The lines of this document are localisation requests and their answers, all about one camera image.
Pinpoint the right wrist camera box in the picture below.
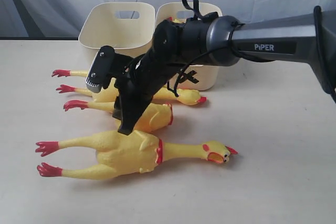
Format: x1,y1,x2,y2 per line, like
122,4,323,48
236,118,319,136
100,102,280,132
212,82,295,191
86,46,115,93

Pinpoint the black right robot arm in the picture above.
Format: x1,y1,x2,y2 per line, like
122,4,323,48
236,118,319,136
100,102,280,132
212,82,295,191
113,6,335,135

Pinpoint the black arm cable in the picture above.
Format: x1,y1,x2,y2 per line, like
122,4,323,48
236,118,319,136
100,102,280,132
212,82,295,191
123,0,323,98

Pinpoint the cream bin marked cross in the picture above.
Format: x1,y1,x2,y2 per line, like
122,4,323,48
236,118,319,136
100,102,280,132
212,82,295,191
155,2,219,91

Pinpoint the cream bin marked circle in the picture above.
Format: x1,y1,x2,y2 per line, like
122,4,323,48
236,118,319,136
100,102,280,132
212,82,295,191
78,2,155,62

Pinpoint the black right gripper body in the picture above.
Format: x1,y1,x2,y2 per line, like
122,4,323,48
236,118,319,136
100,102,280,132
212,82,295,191
112,50,182,137

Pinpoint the yellow rubber chicken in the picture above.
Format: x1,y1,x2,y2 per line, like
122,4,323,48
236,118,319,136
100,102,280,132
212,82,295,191
35,130,238,180
51,69,207,106

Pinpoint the headless yellow chicken body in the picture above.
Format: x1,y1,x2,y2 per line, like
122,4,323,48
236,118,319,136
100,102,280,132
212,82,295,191
63,100,173,133

